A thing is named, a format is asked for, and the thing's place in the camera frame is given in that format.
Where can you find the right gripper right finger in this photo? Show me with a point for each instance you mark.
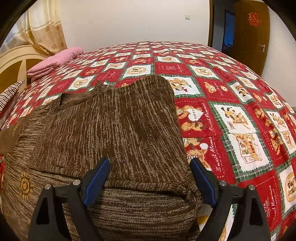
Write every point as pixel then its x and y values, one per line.
pixel 236 211

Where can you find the brown knitted sweater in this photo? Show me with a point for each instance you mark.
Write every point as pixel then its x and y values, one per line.
pixel 150 192

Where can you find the red patchwork bear bedspread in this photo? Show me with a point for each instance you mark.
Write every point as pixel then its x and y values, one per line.
pixel 231 119

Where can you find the striped pillow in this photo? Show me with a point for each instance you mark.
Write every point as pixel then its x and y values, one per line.
pixel 9 92

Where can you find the pink folded blanket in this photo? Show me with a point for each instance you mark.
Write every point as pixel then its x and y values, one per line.
pixel 51 63

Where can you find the cream round headboard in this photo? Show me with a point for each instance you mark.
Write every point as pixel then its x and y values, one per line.
pixel 16 62

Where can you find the brown wooden door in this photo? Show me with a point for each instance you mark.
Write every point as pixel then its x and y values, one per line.
pixel 247 38

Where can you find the beige patterned curtain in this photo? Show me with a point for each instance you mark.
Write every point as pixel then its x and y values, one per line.
pixel 39 26

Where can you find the red double-happiness door decal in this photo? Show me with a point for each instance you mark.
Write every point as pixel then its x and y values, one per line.
pixel 253 19

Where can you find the white wall switch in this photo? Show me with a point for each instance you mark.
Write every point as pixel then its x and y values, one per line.
pixel 187 16

